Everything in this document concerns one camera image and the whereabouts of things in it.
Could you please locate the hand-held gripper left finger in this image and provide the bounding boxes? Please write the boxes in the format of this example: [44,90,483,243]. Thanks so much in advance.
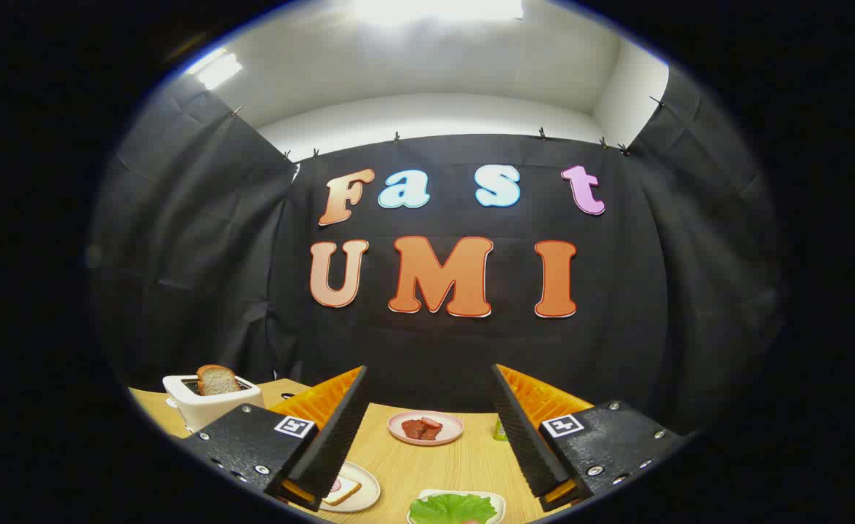
[180,365,370,513]

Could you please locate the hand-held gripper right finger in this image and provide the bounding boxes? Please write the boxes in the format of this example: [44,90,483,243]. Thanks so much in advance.
[490,363,684,513]

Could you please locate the white rounded square plate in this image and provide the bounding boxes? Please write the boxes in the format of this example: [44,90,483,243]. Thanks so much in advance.
[407,489,506,524]

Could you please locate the green lettuce leaf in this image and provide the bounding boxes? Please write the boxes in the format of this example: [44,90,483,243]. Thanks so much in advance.
[409,493,498,524]

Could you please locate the toasted bread slice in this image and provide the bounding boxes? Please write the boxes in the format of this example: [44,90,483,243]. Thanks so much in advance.
[196,365,241,397]

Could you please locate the square sandwich bread slice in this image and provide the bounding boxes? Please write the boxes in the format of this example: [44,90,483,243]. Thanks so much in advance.
[323,475,362,507]

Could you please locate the round white plate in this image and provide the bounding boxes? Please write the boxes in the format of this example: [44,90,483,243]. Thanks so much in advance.
[318,461,381,513]

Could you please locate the pink plate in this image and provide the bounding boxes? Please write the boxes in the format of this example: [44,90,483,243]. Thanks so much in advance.
[387,410,465,446]

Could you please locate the brown meat pieces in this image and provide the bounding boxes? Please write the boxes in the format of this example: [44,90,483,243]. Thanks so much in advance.
[401,418,442,441]

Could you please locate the black backdrop cloth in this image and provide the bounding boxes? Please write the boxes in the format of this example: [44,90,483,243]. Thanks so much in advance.
[89,65,784,437]

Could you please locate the white toaster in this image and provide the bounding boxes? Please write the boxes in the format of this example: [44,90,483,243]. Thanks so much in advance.
[162,373,264,433]

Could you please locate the ceiling light panel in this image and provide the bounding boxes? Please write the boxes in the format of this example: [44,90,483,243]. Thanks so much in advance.
[187,49,244,91]

